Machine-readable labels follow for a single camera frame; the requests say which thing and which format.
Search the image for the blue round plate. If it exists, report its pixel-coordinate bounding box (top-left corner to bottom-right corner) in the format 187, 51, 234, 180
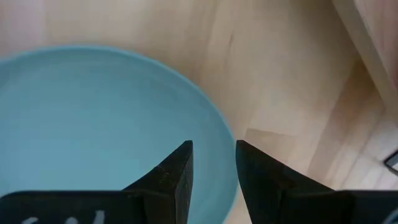
0, 45, 239, 224

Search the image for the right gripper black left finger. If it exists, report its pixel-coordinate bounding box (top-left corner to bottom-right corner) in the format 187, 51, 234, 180
123, 139, 195, 224

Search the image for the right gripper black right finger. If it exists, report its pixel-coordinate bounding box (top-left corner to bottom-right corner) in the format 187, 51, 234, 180
234, 139, 353, 224

